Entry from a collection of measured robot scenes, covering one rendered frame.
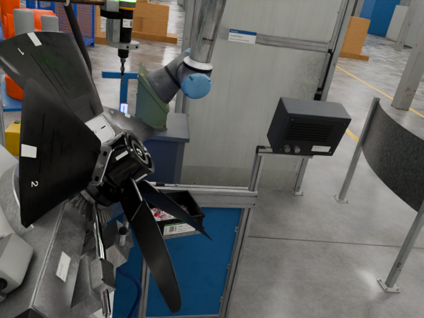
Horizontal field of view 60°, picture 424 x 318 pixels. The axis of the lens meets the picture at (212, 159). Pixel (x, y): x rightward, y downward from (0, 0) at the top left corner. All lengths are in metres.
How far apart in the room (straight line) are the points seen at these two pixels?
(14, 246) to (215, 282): 1.24
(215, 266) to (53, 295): 1.16
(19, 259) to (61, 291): 0.09
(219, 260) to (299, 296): 0.81
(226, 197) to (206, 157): 1.56
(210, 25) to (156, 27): 8.73
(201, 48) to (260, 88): 1.57
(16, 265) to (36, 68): 0.43
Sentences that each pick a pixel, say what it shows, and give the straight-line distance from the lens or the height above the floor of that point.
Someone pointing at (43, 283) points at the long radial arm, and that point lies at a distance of 0.68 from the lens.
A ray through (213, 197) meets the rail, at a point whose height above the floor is 0.83.
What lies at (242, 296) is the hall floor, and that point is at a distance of 2.29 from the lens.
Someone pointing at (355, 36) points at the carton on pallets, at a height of 0.66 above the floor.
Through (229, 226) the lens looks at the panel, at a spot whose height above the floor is 0.67.
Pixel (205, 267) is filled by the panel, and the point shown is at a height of 0.44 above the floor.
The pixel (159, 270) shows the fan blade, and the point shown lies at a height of 1.05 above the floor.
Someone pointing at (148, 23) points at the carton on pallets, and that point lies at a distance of 10.10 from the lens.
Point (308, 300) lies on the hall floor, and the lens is 2.42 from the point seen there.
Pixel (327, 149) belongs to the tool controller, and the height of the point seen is 1.08.
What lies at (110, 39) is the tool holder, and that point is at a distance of 0.88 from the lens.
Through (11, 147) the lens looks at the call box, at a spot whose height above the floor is 1.01.
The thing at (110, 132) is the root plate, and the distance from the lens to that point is 0.92.
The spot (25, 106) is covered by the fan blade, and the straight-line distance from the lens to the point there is 0.62.
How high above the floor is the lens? 1.61
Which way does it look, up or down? 26 degrees down
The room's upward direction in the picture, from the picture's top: 9 degrees clockwise
